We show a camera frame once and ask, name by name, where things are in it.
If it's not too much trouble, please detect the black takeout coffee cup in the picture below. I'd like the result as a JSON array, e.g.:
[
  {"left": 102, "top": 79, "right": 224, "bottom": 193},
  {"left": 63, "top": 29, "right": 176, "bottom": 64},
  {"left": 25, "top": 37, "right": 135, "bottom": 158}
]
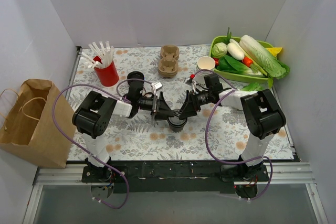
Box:
[{"left": 167, "top": 116, "right": 187, "bottom": 132}]

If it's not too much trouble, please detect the brown pulp cup carrier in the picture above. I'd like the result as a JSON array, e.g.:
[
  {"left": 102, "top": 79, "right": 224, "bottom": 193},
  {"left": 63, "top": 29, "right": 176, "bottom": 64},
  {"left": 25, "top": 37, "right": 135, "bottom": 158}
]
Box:
[{"left": 158, "top": 45, "right": 180, "bottom": 78}]

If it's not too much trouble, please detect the black plastic cup lids stack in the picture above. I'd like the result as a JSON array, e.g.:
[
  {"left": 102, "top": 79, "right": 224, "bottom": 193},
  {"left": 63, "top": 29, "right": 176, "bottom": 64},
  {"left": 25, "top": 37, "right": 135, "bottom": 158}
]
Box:
[{"left": 127, "top": 71, "right": 144, "bottom": 83}]

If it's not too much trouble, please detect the brown paper bag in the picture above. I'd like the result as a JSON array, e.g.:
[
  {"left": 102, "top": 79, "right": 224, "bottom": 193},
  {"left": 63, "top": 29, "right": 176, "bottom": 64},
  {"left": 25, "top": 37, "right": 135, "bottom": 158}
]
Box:
[{"left": 1, "top": 79, "right": 76, "bottom": 168}]

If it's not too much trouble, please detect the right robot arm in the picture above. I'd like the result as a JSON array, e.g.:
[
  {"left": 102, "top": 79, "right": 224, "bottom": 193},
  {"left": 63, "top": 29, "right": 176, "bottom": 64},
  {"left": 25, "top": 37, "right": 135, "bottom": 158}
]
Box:
[{"left": 178, "top": 70, "right": 286, "bottom": 181}]

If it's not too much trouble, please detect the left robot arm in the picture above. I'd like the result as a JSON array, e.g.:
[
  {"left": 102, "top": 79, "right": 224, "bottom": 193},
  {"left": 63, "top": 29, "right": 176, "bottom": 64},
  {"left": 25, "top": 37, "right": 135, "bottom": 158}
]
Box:
[{"left": 72, "top": 71, "right": 175, "bottom": 182}]

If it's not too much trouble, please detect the floral patterned table mat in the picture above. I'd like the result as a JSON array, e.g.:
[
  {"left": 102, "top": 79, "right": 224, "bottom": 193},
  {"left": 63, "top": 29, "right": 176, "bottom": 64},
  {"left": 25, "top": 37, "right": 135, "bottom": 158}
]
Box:
[{"left": 67, "top": 46, "right": 294, "bottom": 161}]

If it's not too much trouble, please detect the white paper cup stack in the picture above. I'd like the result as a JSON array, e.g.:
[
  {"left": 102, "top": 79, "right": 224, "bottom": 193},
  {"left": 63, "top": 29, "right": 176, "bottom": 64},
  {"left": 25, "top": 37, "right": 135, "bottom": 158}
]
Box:
[{"left": 195, "top": 56, "right": 215, "bottom": 85}]

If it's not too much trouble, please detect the green bok choy toy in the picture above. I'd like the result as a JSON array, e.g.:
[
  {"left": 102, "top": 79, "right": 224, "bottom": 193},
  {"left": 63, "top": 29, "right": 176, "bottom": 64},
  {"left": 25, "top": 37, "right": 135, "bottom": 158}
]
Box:
[{"left": 217, "top": 55, "right": 254, "bottom": 76}]

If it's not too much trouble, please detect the round green cabbage toy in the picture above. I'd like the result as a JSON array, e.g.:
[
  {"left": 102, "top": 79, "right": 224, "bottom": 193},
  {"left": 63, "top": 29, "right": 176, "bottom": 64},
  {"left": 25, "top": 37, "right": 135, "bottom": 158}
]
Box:
[{"left": 211, "top": 42, "right": 227, "bottom": 59}]

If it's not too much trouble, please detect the green vegetable tray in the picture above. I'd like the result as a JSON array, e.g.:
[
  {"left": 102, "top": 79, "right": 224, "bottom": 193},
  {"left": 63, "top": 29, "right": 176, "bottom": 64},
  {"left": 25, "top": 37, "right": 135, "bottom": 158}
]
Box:
[{"left": 209, "top": 36, "right": 269, "bottom": 84}]

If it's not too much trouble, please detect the red plastic straw cup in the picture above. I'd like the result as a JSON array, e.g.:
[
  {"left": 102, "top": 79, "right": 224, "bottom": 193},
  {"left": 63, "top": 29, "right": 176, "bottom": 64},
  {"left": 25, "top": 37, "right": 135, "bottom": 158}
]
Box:
[{"left": 94, "top": 62, "right": 119, "bottom": 87}]

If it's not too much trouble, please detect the small bok choy toy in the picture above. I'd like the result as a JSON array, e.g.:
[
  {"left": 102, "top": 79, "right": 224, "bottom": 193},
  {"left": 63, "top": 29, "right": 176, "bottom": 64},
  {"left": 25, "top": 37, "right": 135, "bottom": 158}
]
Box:
[{"left": 241, "top": 82, "right": 265, "bottom": 92}]

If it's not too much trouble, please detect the orange carrot toy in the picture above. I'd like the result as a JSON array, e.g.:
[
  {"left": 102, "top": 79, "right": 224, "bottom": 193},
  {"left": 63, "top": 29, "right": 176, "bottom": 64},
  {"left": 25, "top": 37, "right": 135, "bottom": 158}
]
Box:
[{"left": 242, "top": 56, "right": 254, "bottom": 67}]

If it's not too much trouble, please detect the white radish toy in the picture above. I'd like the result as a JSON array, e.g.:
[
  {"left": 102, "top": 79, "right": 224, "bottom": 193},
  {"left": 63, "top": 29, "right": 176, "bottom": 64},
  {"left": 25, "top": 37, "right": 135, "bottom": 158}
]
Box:
[{"left": 227, "top": 39, "right": 245, "bottom": 61}]

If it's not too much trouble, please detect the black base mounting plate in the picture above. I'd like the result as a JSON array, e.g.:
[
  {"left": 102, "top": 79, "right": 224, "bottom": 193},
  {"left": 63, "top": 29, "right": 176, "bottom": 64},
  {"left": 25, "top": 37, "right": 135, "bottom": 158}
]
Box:
[{"left": 81, "top": 161, "right": 269, "bottom": 194}]

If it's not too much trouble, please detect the white wrapped straws bundle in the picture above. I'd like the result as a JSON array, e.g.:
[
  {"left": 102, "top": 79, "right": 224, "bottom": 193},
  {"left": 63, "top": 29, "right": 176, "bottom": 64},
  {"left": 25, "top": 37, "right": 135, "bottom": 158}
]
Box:
[{"left": 82, "top": 41, "right": 114, "bottom": 69}]

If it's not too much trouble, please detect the napa cabbage toy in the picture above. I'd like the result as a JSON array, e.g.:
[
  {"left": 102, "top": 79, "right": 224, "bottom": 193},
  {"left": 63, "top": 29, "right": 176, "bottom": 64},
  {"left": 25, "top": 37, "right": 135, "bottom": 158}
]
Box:
[{"left": 239, "top": 35, "right": 290, "bottom": 79}]

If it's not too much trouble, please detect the yellow pepper toy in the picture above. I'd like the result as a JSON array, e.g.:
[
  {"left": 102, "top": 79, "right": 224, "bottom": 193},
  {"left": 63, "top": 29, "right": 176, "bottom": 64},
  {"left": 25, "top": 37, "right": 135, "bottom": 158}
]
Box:
[{"left": 266, "top": 47, "right": 282, "bottom": 58}]

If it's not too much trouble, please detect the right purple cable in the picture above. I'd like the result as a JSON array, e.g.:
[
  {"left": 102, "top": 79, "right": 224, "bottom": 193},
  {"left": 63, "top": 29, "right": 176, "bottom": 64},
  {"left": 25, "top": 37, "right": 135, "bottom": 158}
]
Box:
[{"left": 193, "top": 69, "right": 273, "bottom": 201}]

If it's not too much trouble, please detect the purple cable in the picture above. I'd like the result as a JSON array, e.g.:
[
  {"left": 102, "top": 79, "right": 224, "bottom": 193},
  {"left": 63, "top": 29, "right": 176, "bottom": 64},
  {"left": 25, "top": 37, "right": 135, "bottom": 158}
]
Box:
[
  {"left": 51, "top": 79, "right": 130, "bottom": 210},
  {"left": 193, "top": 69, "right": 273, "bottom": 201}
]

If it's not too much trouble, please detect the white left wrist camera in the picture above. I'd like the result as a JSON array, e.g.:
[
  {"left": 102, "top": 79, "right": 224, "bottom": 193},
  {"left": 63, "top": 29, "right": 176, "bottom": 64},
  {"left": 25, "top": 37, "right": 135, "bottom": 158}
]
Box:
[{"left": 151, "top": 82, "right": 163, "bottom": 93}]

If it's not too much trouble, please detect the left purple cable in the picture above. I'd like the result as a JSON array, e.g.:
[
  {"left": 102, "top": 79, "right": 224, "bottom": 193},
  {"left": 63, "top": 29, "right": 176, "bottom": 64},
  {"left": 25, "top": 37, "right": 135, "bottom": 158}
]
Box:
[{"left": 51, "top": 79, "right": 130, "bottom": 210}]

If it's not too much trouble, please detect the aluminium frame rail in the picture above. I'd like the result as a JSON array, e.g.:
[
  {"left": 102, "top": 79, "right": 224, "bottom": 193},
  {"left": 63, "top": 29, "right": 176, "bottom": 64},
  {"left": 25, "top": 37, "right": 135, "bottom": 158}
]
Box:
[{"left": 23, "top": 162, "right": 328, "bottom": 223}]

